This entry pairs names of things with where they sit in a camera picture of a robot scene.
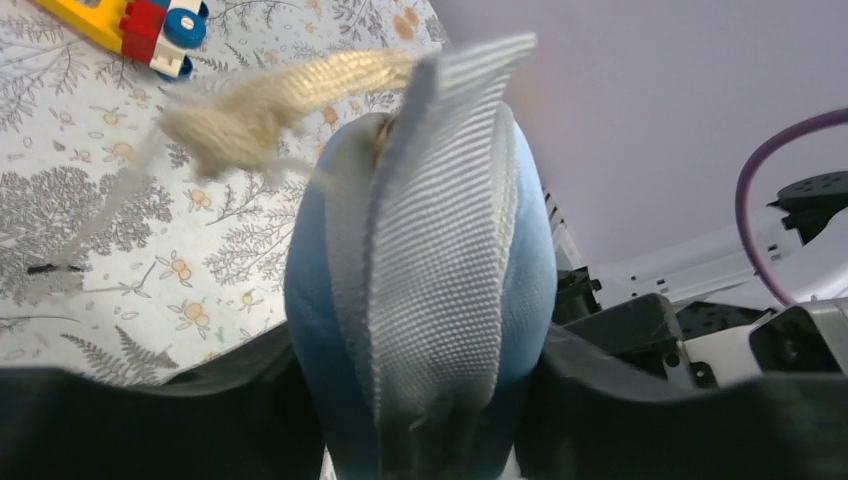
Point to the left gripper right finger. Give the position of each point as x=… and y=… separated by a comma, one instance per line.
x=592, y=416

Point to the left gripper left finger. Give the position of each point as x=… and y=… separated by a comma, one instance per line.
x=244, y=415

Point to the beige umbrella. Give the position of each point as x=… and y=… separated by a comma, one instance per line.
x=238, y=126

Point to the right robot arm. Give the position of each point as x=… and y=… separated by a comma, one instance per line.
x=697, y=313

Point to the yellow toy with blue wheels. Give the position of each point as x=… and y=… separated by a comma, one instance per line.
x=157, y=33

